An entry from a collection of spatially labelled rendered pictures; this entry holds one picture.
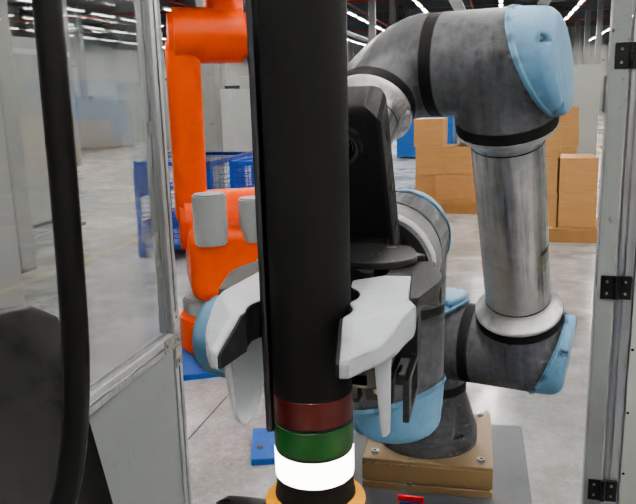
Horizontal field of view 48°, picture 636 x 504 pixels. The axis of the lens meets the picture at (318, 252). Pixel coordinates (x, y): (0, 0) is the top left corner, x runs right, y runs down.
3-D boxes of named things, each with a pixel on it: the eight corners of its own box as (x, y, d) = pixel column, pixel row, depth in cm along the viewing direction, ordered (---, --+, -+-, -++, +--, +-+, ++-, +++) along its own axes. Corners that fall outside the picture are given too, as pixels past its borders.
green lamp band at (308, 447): (289, 468, 28) (288, 440, 28) (264, 432, 31) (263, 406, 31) (366, 452, 29) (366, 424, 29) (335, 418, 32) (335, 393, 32)
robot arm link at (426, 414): (336, 395, 65) (335, 278, 63) (456, 418, 60) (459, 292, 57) (294, 430, 58) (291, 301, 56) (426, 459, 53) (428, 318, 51)
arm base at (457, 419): (381, 412, 119) (381, 356, 117) (473, 416, 117) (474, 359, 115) (375, 456, 104) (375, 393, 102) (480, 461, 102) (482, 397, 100)
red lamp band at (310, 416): (288, 438, 28) (287, 409, 27) (263, 404, 31) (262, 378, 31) (366, 422, 29) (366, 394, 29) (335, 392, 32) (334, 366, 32)
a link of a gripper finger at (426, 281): (451, 335, 29) (432, 282, 38) (451, 299, 29) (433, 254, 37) (335, 334, 29) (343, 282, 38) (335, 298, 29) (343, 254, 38)
